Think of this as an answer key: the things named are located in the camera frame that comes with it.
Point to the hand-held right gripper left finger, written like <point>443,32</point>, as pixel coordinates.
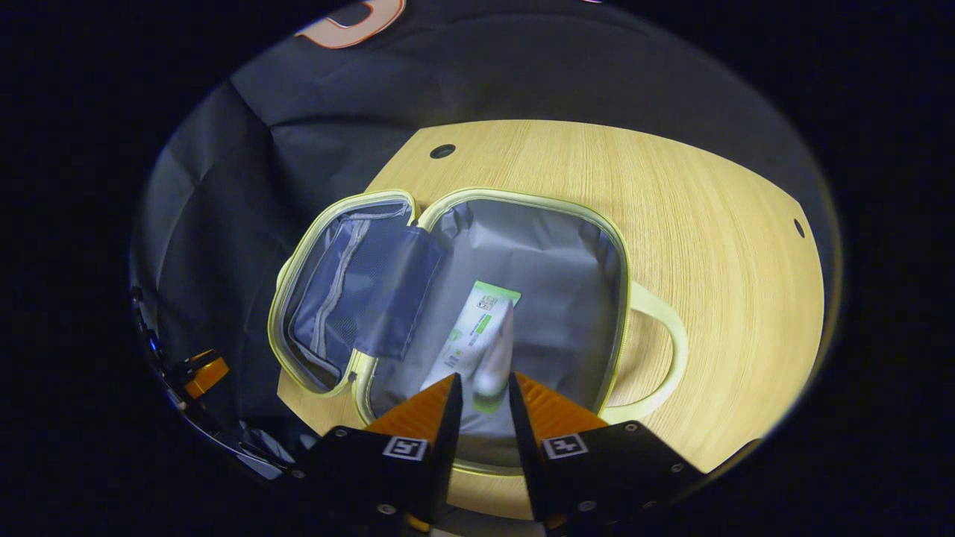
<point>403,485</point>

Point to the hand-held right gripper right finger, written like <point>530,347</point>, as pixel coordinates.
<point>597,477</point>

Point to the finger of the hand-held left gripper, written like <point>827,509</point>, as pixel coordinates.
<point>207,375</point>

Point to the cream suitcase with grey lining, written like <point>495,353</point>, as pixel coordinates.
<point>552,283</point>

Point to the black backdrop cloth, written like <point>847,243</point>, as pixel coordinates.
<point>298,112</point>

